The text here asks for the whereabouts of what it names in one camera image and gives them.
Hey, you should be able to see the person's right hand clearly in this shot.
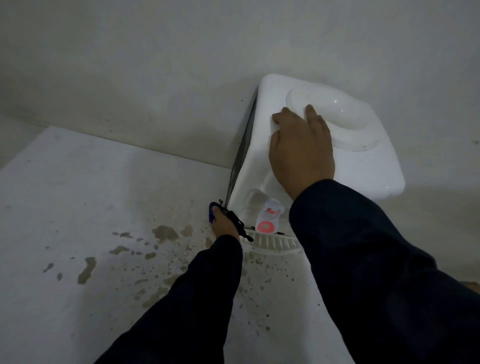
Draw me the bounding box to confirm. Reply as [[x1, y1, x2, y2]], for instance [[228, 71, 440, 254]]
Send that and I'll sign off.
[[268, 104, 335, 201]]

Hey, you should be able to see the person's left hand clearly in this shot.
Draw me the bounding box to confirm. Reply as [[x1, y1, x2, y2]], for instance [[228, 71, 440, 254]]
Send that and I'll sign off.
[[211, 205, 241, 242]]

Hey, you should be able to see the black cord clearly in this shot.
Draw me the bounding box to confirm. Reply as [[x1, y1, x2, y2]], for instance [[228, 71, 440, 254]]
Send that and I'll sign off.
[[218, 200, 254, 243]]

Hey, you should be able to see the white water dispenser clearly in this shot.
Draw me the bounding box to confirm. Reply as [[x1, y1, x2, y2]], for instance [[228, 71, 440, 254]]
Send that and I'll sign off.
[[224, 73, 406, 259]]

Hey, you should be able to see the person's right forearm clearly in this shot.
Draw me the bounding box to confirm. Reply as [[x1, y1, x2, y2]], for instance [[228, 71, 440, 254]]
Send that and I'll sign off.
[[289, 179, 480, 364]]

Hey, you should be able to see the person's left forearm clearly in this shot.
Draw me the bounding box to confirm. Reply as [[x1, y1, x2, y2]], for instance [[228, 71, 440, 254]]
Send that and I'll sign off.
[[94, 234, 244, 364]]

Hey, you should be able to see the white tap with red label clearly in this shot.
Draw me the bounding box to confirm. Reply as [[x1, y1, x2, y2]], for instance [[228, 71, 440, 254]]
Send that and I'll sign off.
[[255, 198, 286, 235]]

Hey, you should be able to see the white slotted drip tray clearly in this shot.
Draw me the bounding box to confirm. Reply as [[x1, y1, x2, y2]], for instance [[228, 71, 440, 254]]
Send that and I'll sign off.
[[242, 229, 303, 256]]

